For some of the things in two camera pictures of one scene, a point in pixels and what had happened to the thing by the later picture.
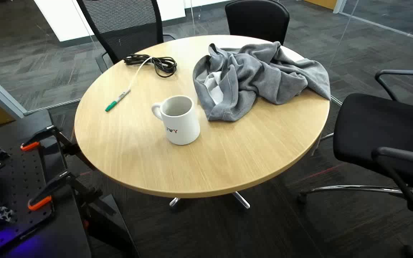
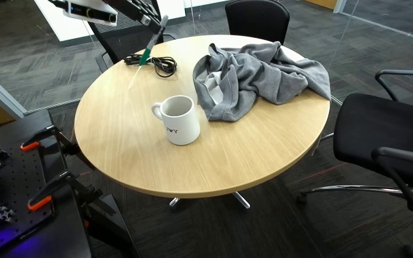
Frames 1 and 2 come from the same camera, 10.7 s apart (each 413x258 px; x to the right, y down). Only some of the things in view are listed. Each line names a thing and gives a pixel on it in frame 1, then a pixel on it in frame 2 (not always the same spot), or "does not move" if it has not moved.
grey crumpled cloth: (232, 81) does not move
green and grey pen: (115, 103) → (153, 41)
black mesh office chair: (125, 27) does not move
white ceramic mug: (181, 120) does not move
